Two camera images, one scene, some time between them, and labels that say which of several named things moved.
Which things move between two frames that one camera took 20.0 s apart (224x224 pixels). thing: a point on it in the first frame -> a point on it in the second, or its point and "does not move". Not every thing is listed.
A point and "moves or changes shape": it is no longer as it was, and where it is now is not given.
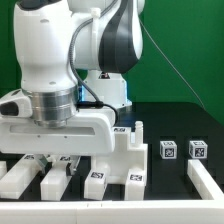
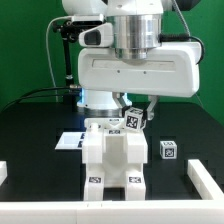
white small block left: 3,168 does not move
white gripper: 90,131 -> 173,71
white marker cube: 168,149 does not move
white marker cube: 198,149 -> 133,119
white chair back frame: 24,169 moves or changes shape
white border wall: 198,211 does not move
